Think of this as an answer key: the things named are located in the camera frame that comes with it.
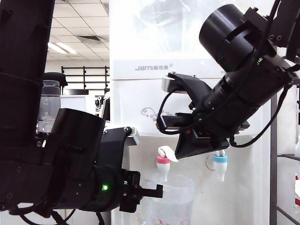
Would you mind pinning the black thin monitor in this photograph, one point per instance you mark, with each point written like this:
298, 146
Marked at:
76, 92

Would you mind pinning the twin tube ceiling light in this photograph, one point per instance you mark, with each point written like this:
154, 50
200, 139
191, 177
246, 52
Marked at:
62, 48

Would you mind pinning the dark office chair back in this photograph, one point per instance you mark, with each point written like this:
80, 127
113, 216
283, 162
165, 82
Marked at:
107, 110

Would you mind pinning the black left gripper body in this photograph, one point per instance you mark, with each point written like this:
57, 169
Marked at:
130, 192

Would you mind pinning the black chair headrest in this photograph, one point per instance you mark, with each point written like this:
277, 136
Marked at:
56, 76

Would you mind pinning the white desk partition box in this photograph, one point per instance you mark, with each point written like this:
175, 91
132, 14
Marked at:
75, 105

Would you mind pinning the dark metal shelving rack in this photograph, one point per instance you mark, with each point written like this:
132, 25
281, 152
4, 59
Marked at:
273, 175

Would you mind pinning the red-collared white water tap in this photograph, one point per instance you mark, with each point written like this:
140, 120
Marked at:
162, 168

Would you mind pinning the dark grey water bottle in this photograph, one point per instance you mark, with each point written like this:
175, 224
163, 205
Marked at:
49, 105

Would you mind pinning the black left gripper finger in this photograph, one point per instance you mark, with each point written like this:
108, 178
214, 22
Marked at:
159, 191

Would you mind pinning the clear plastic mug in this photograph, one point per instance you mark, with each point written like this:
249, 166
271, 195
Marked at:
178, 204

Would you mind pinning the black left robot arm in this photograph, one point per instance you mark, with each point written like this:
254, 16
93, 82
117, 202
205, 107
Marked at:
23, 70

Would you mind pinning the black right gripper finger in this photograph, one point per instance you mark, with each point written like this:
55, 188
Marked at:
175, 122

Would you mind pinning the ceiling air vent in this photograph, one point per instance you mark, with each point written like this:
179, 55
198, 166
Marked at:
90, 39

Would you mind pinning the blue-collared white water tap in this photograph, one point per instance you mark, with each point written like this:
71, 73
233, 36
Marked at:
220, 168

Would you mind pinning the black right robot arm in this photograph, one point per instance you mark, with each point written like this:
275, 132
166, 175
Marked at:
225, 39

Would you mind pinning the plastic-wrapped clear water jug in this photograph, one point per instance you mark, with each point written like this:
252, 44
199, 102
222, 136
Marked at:
164, 23

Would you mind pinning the red and white package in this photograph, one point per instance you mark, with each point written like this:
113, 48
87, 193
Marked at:
297, 192

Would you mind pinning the black wall shelving frame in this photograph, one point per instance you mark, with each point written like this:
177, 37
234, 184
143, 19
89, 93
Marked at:
84, 75

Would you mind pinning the white floor water dispenser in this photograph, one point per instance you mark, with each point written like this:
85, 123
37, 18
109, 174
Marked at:
243, 187

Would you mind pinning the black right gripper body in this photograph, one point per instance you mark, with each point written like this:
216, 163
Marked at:
197, 147

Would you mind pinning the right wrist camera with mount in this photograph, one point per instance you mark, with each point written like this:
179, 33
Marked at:
192, 84

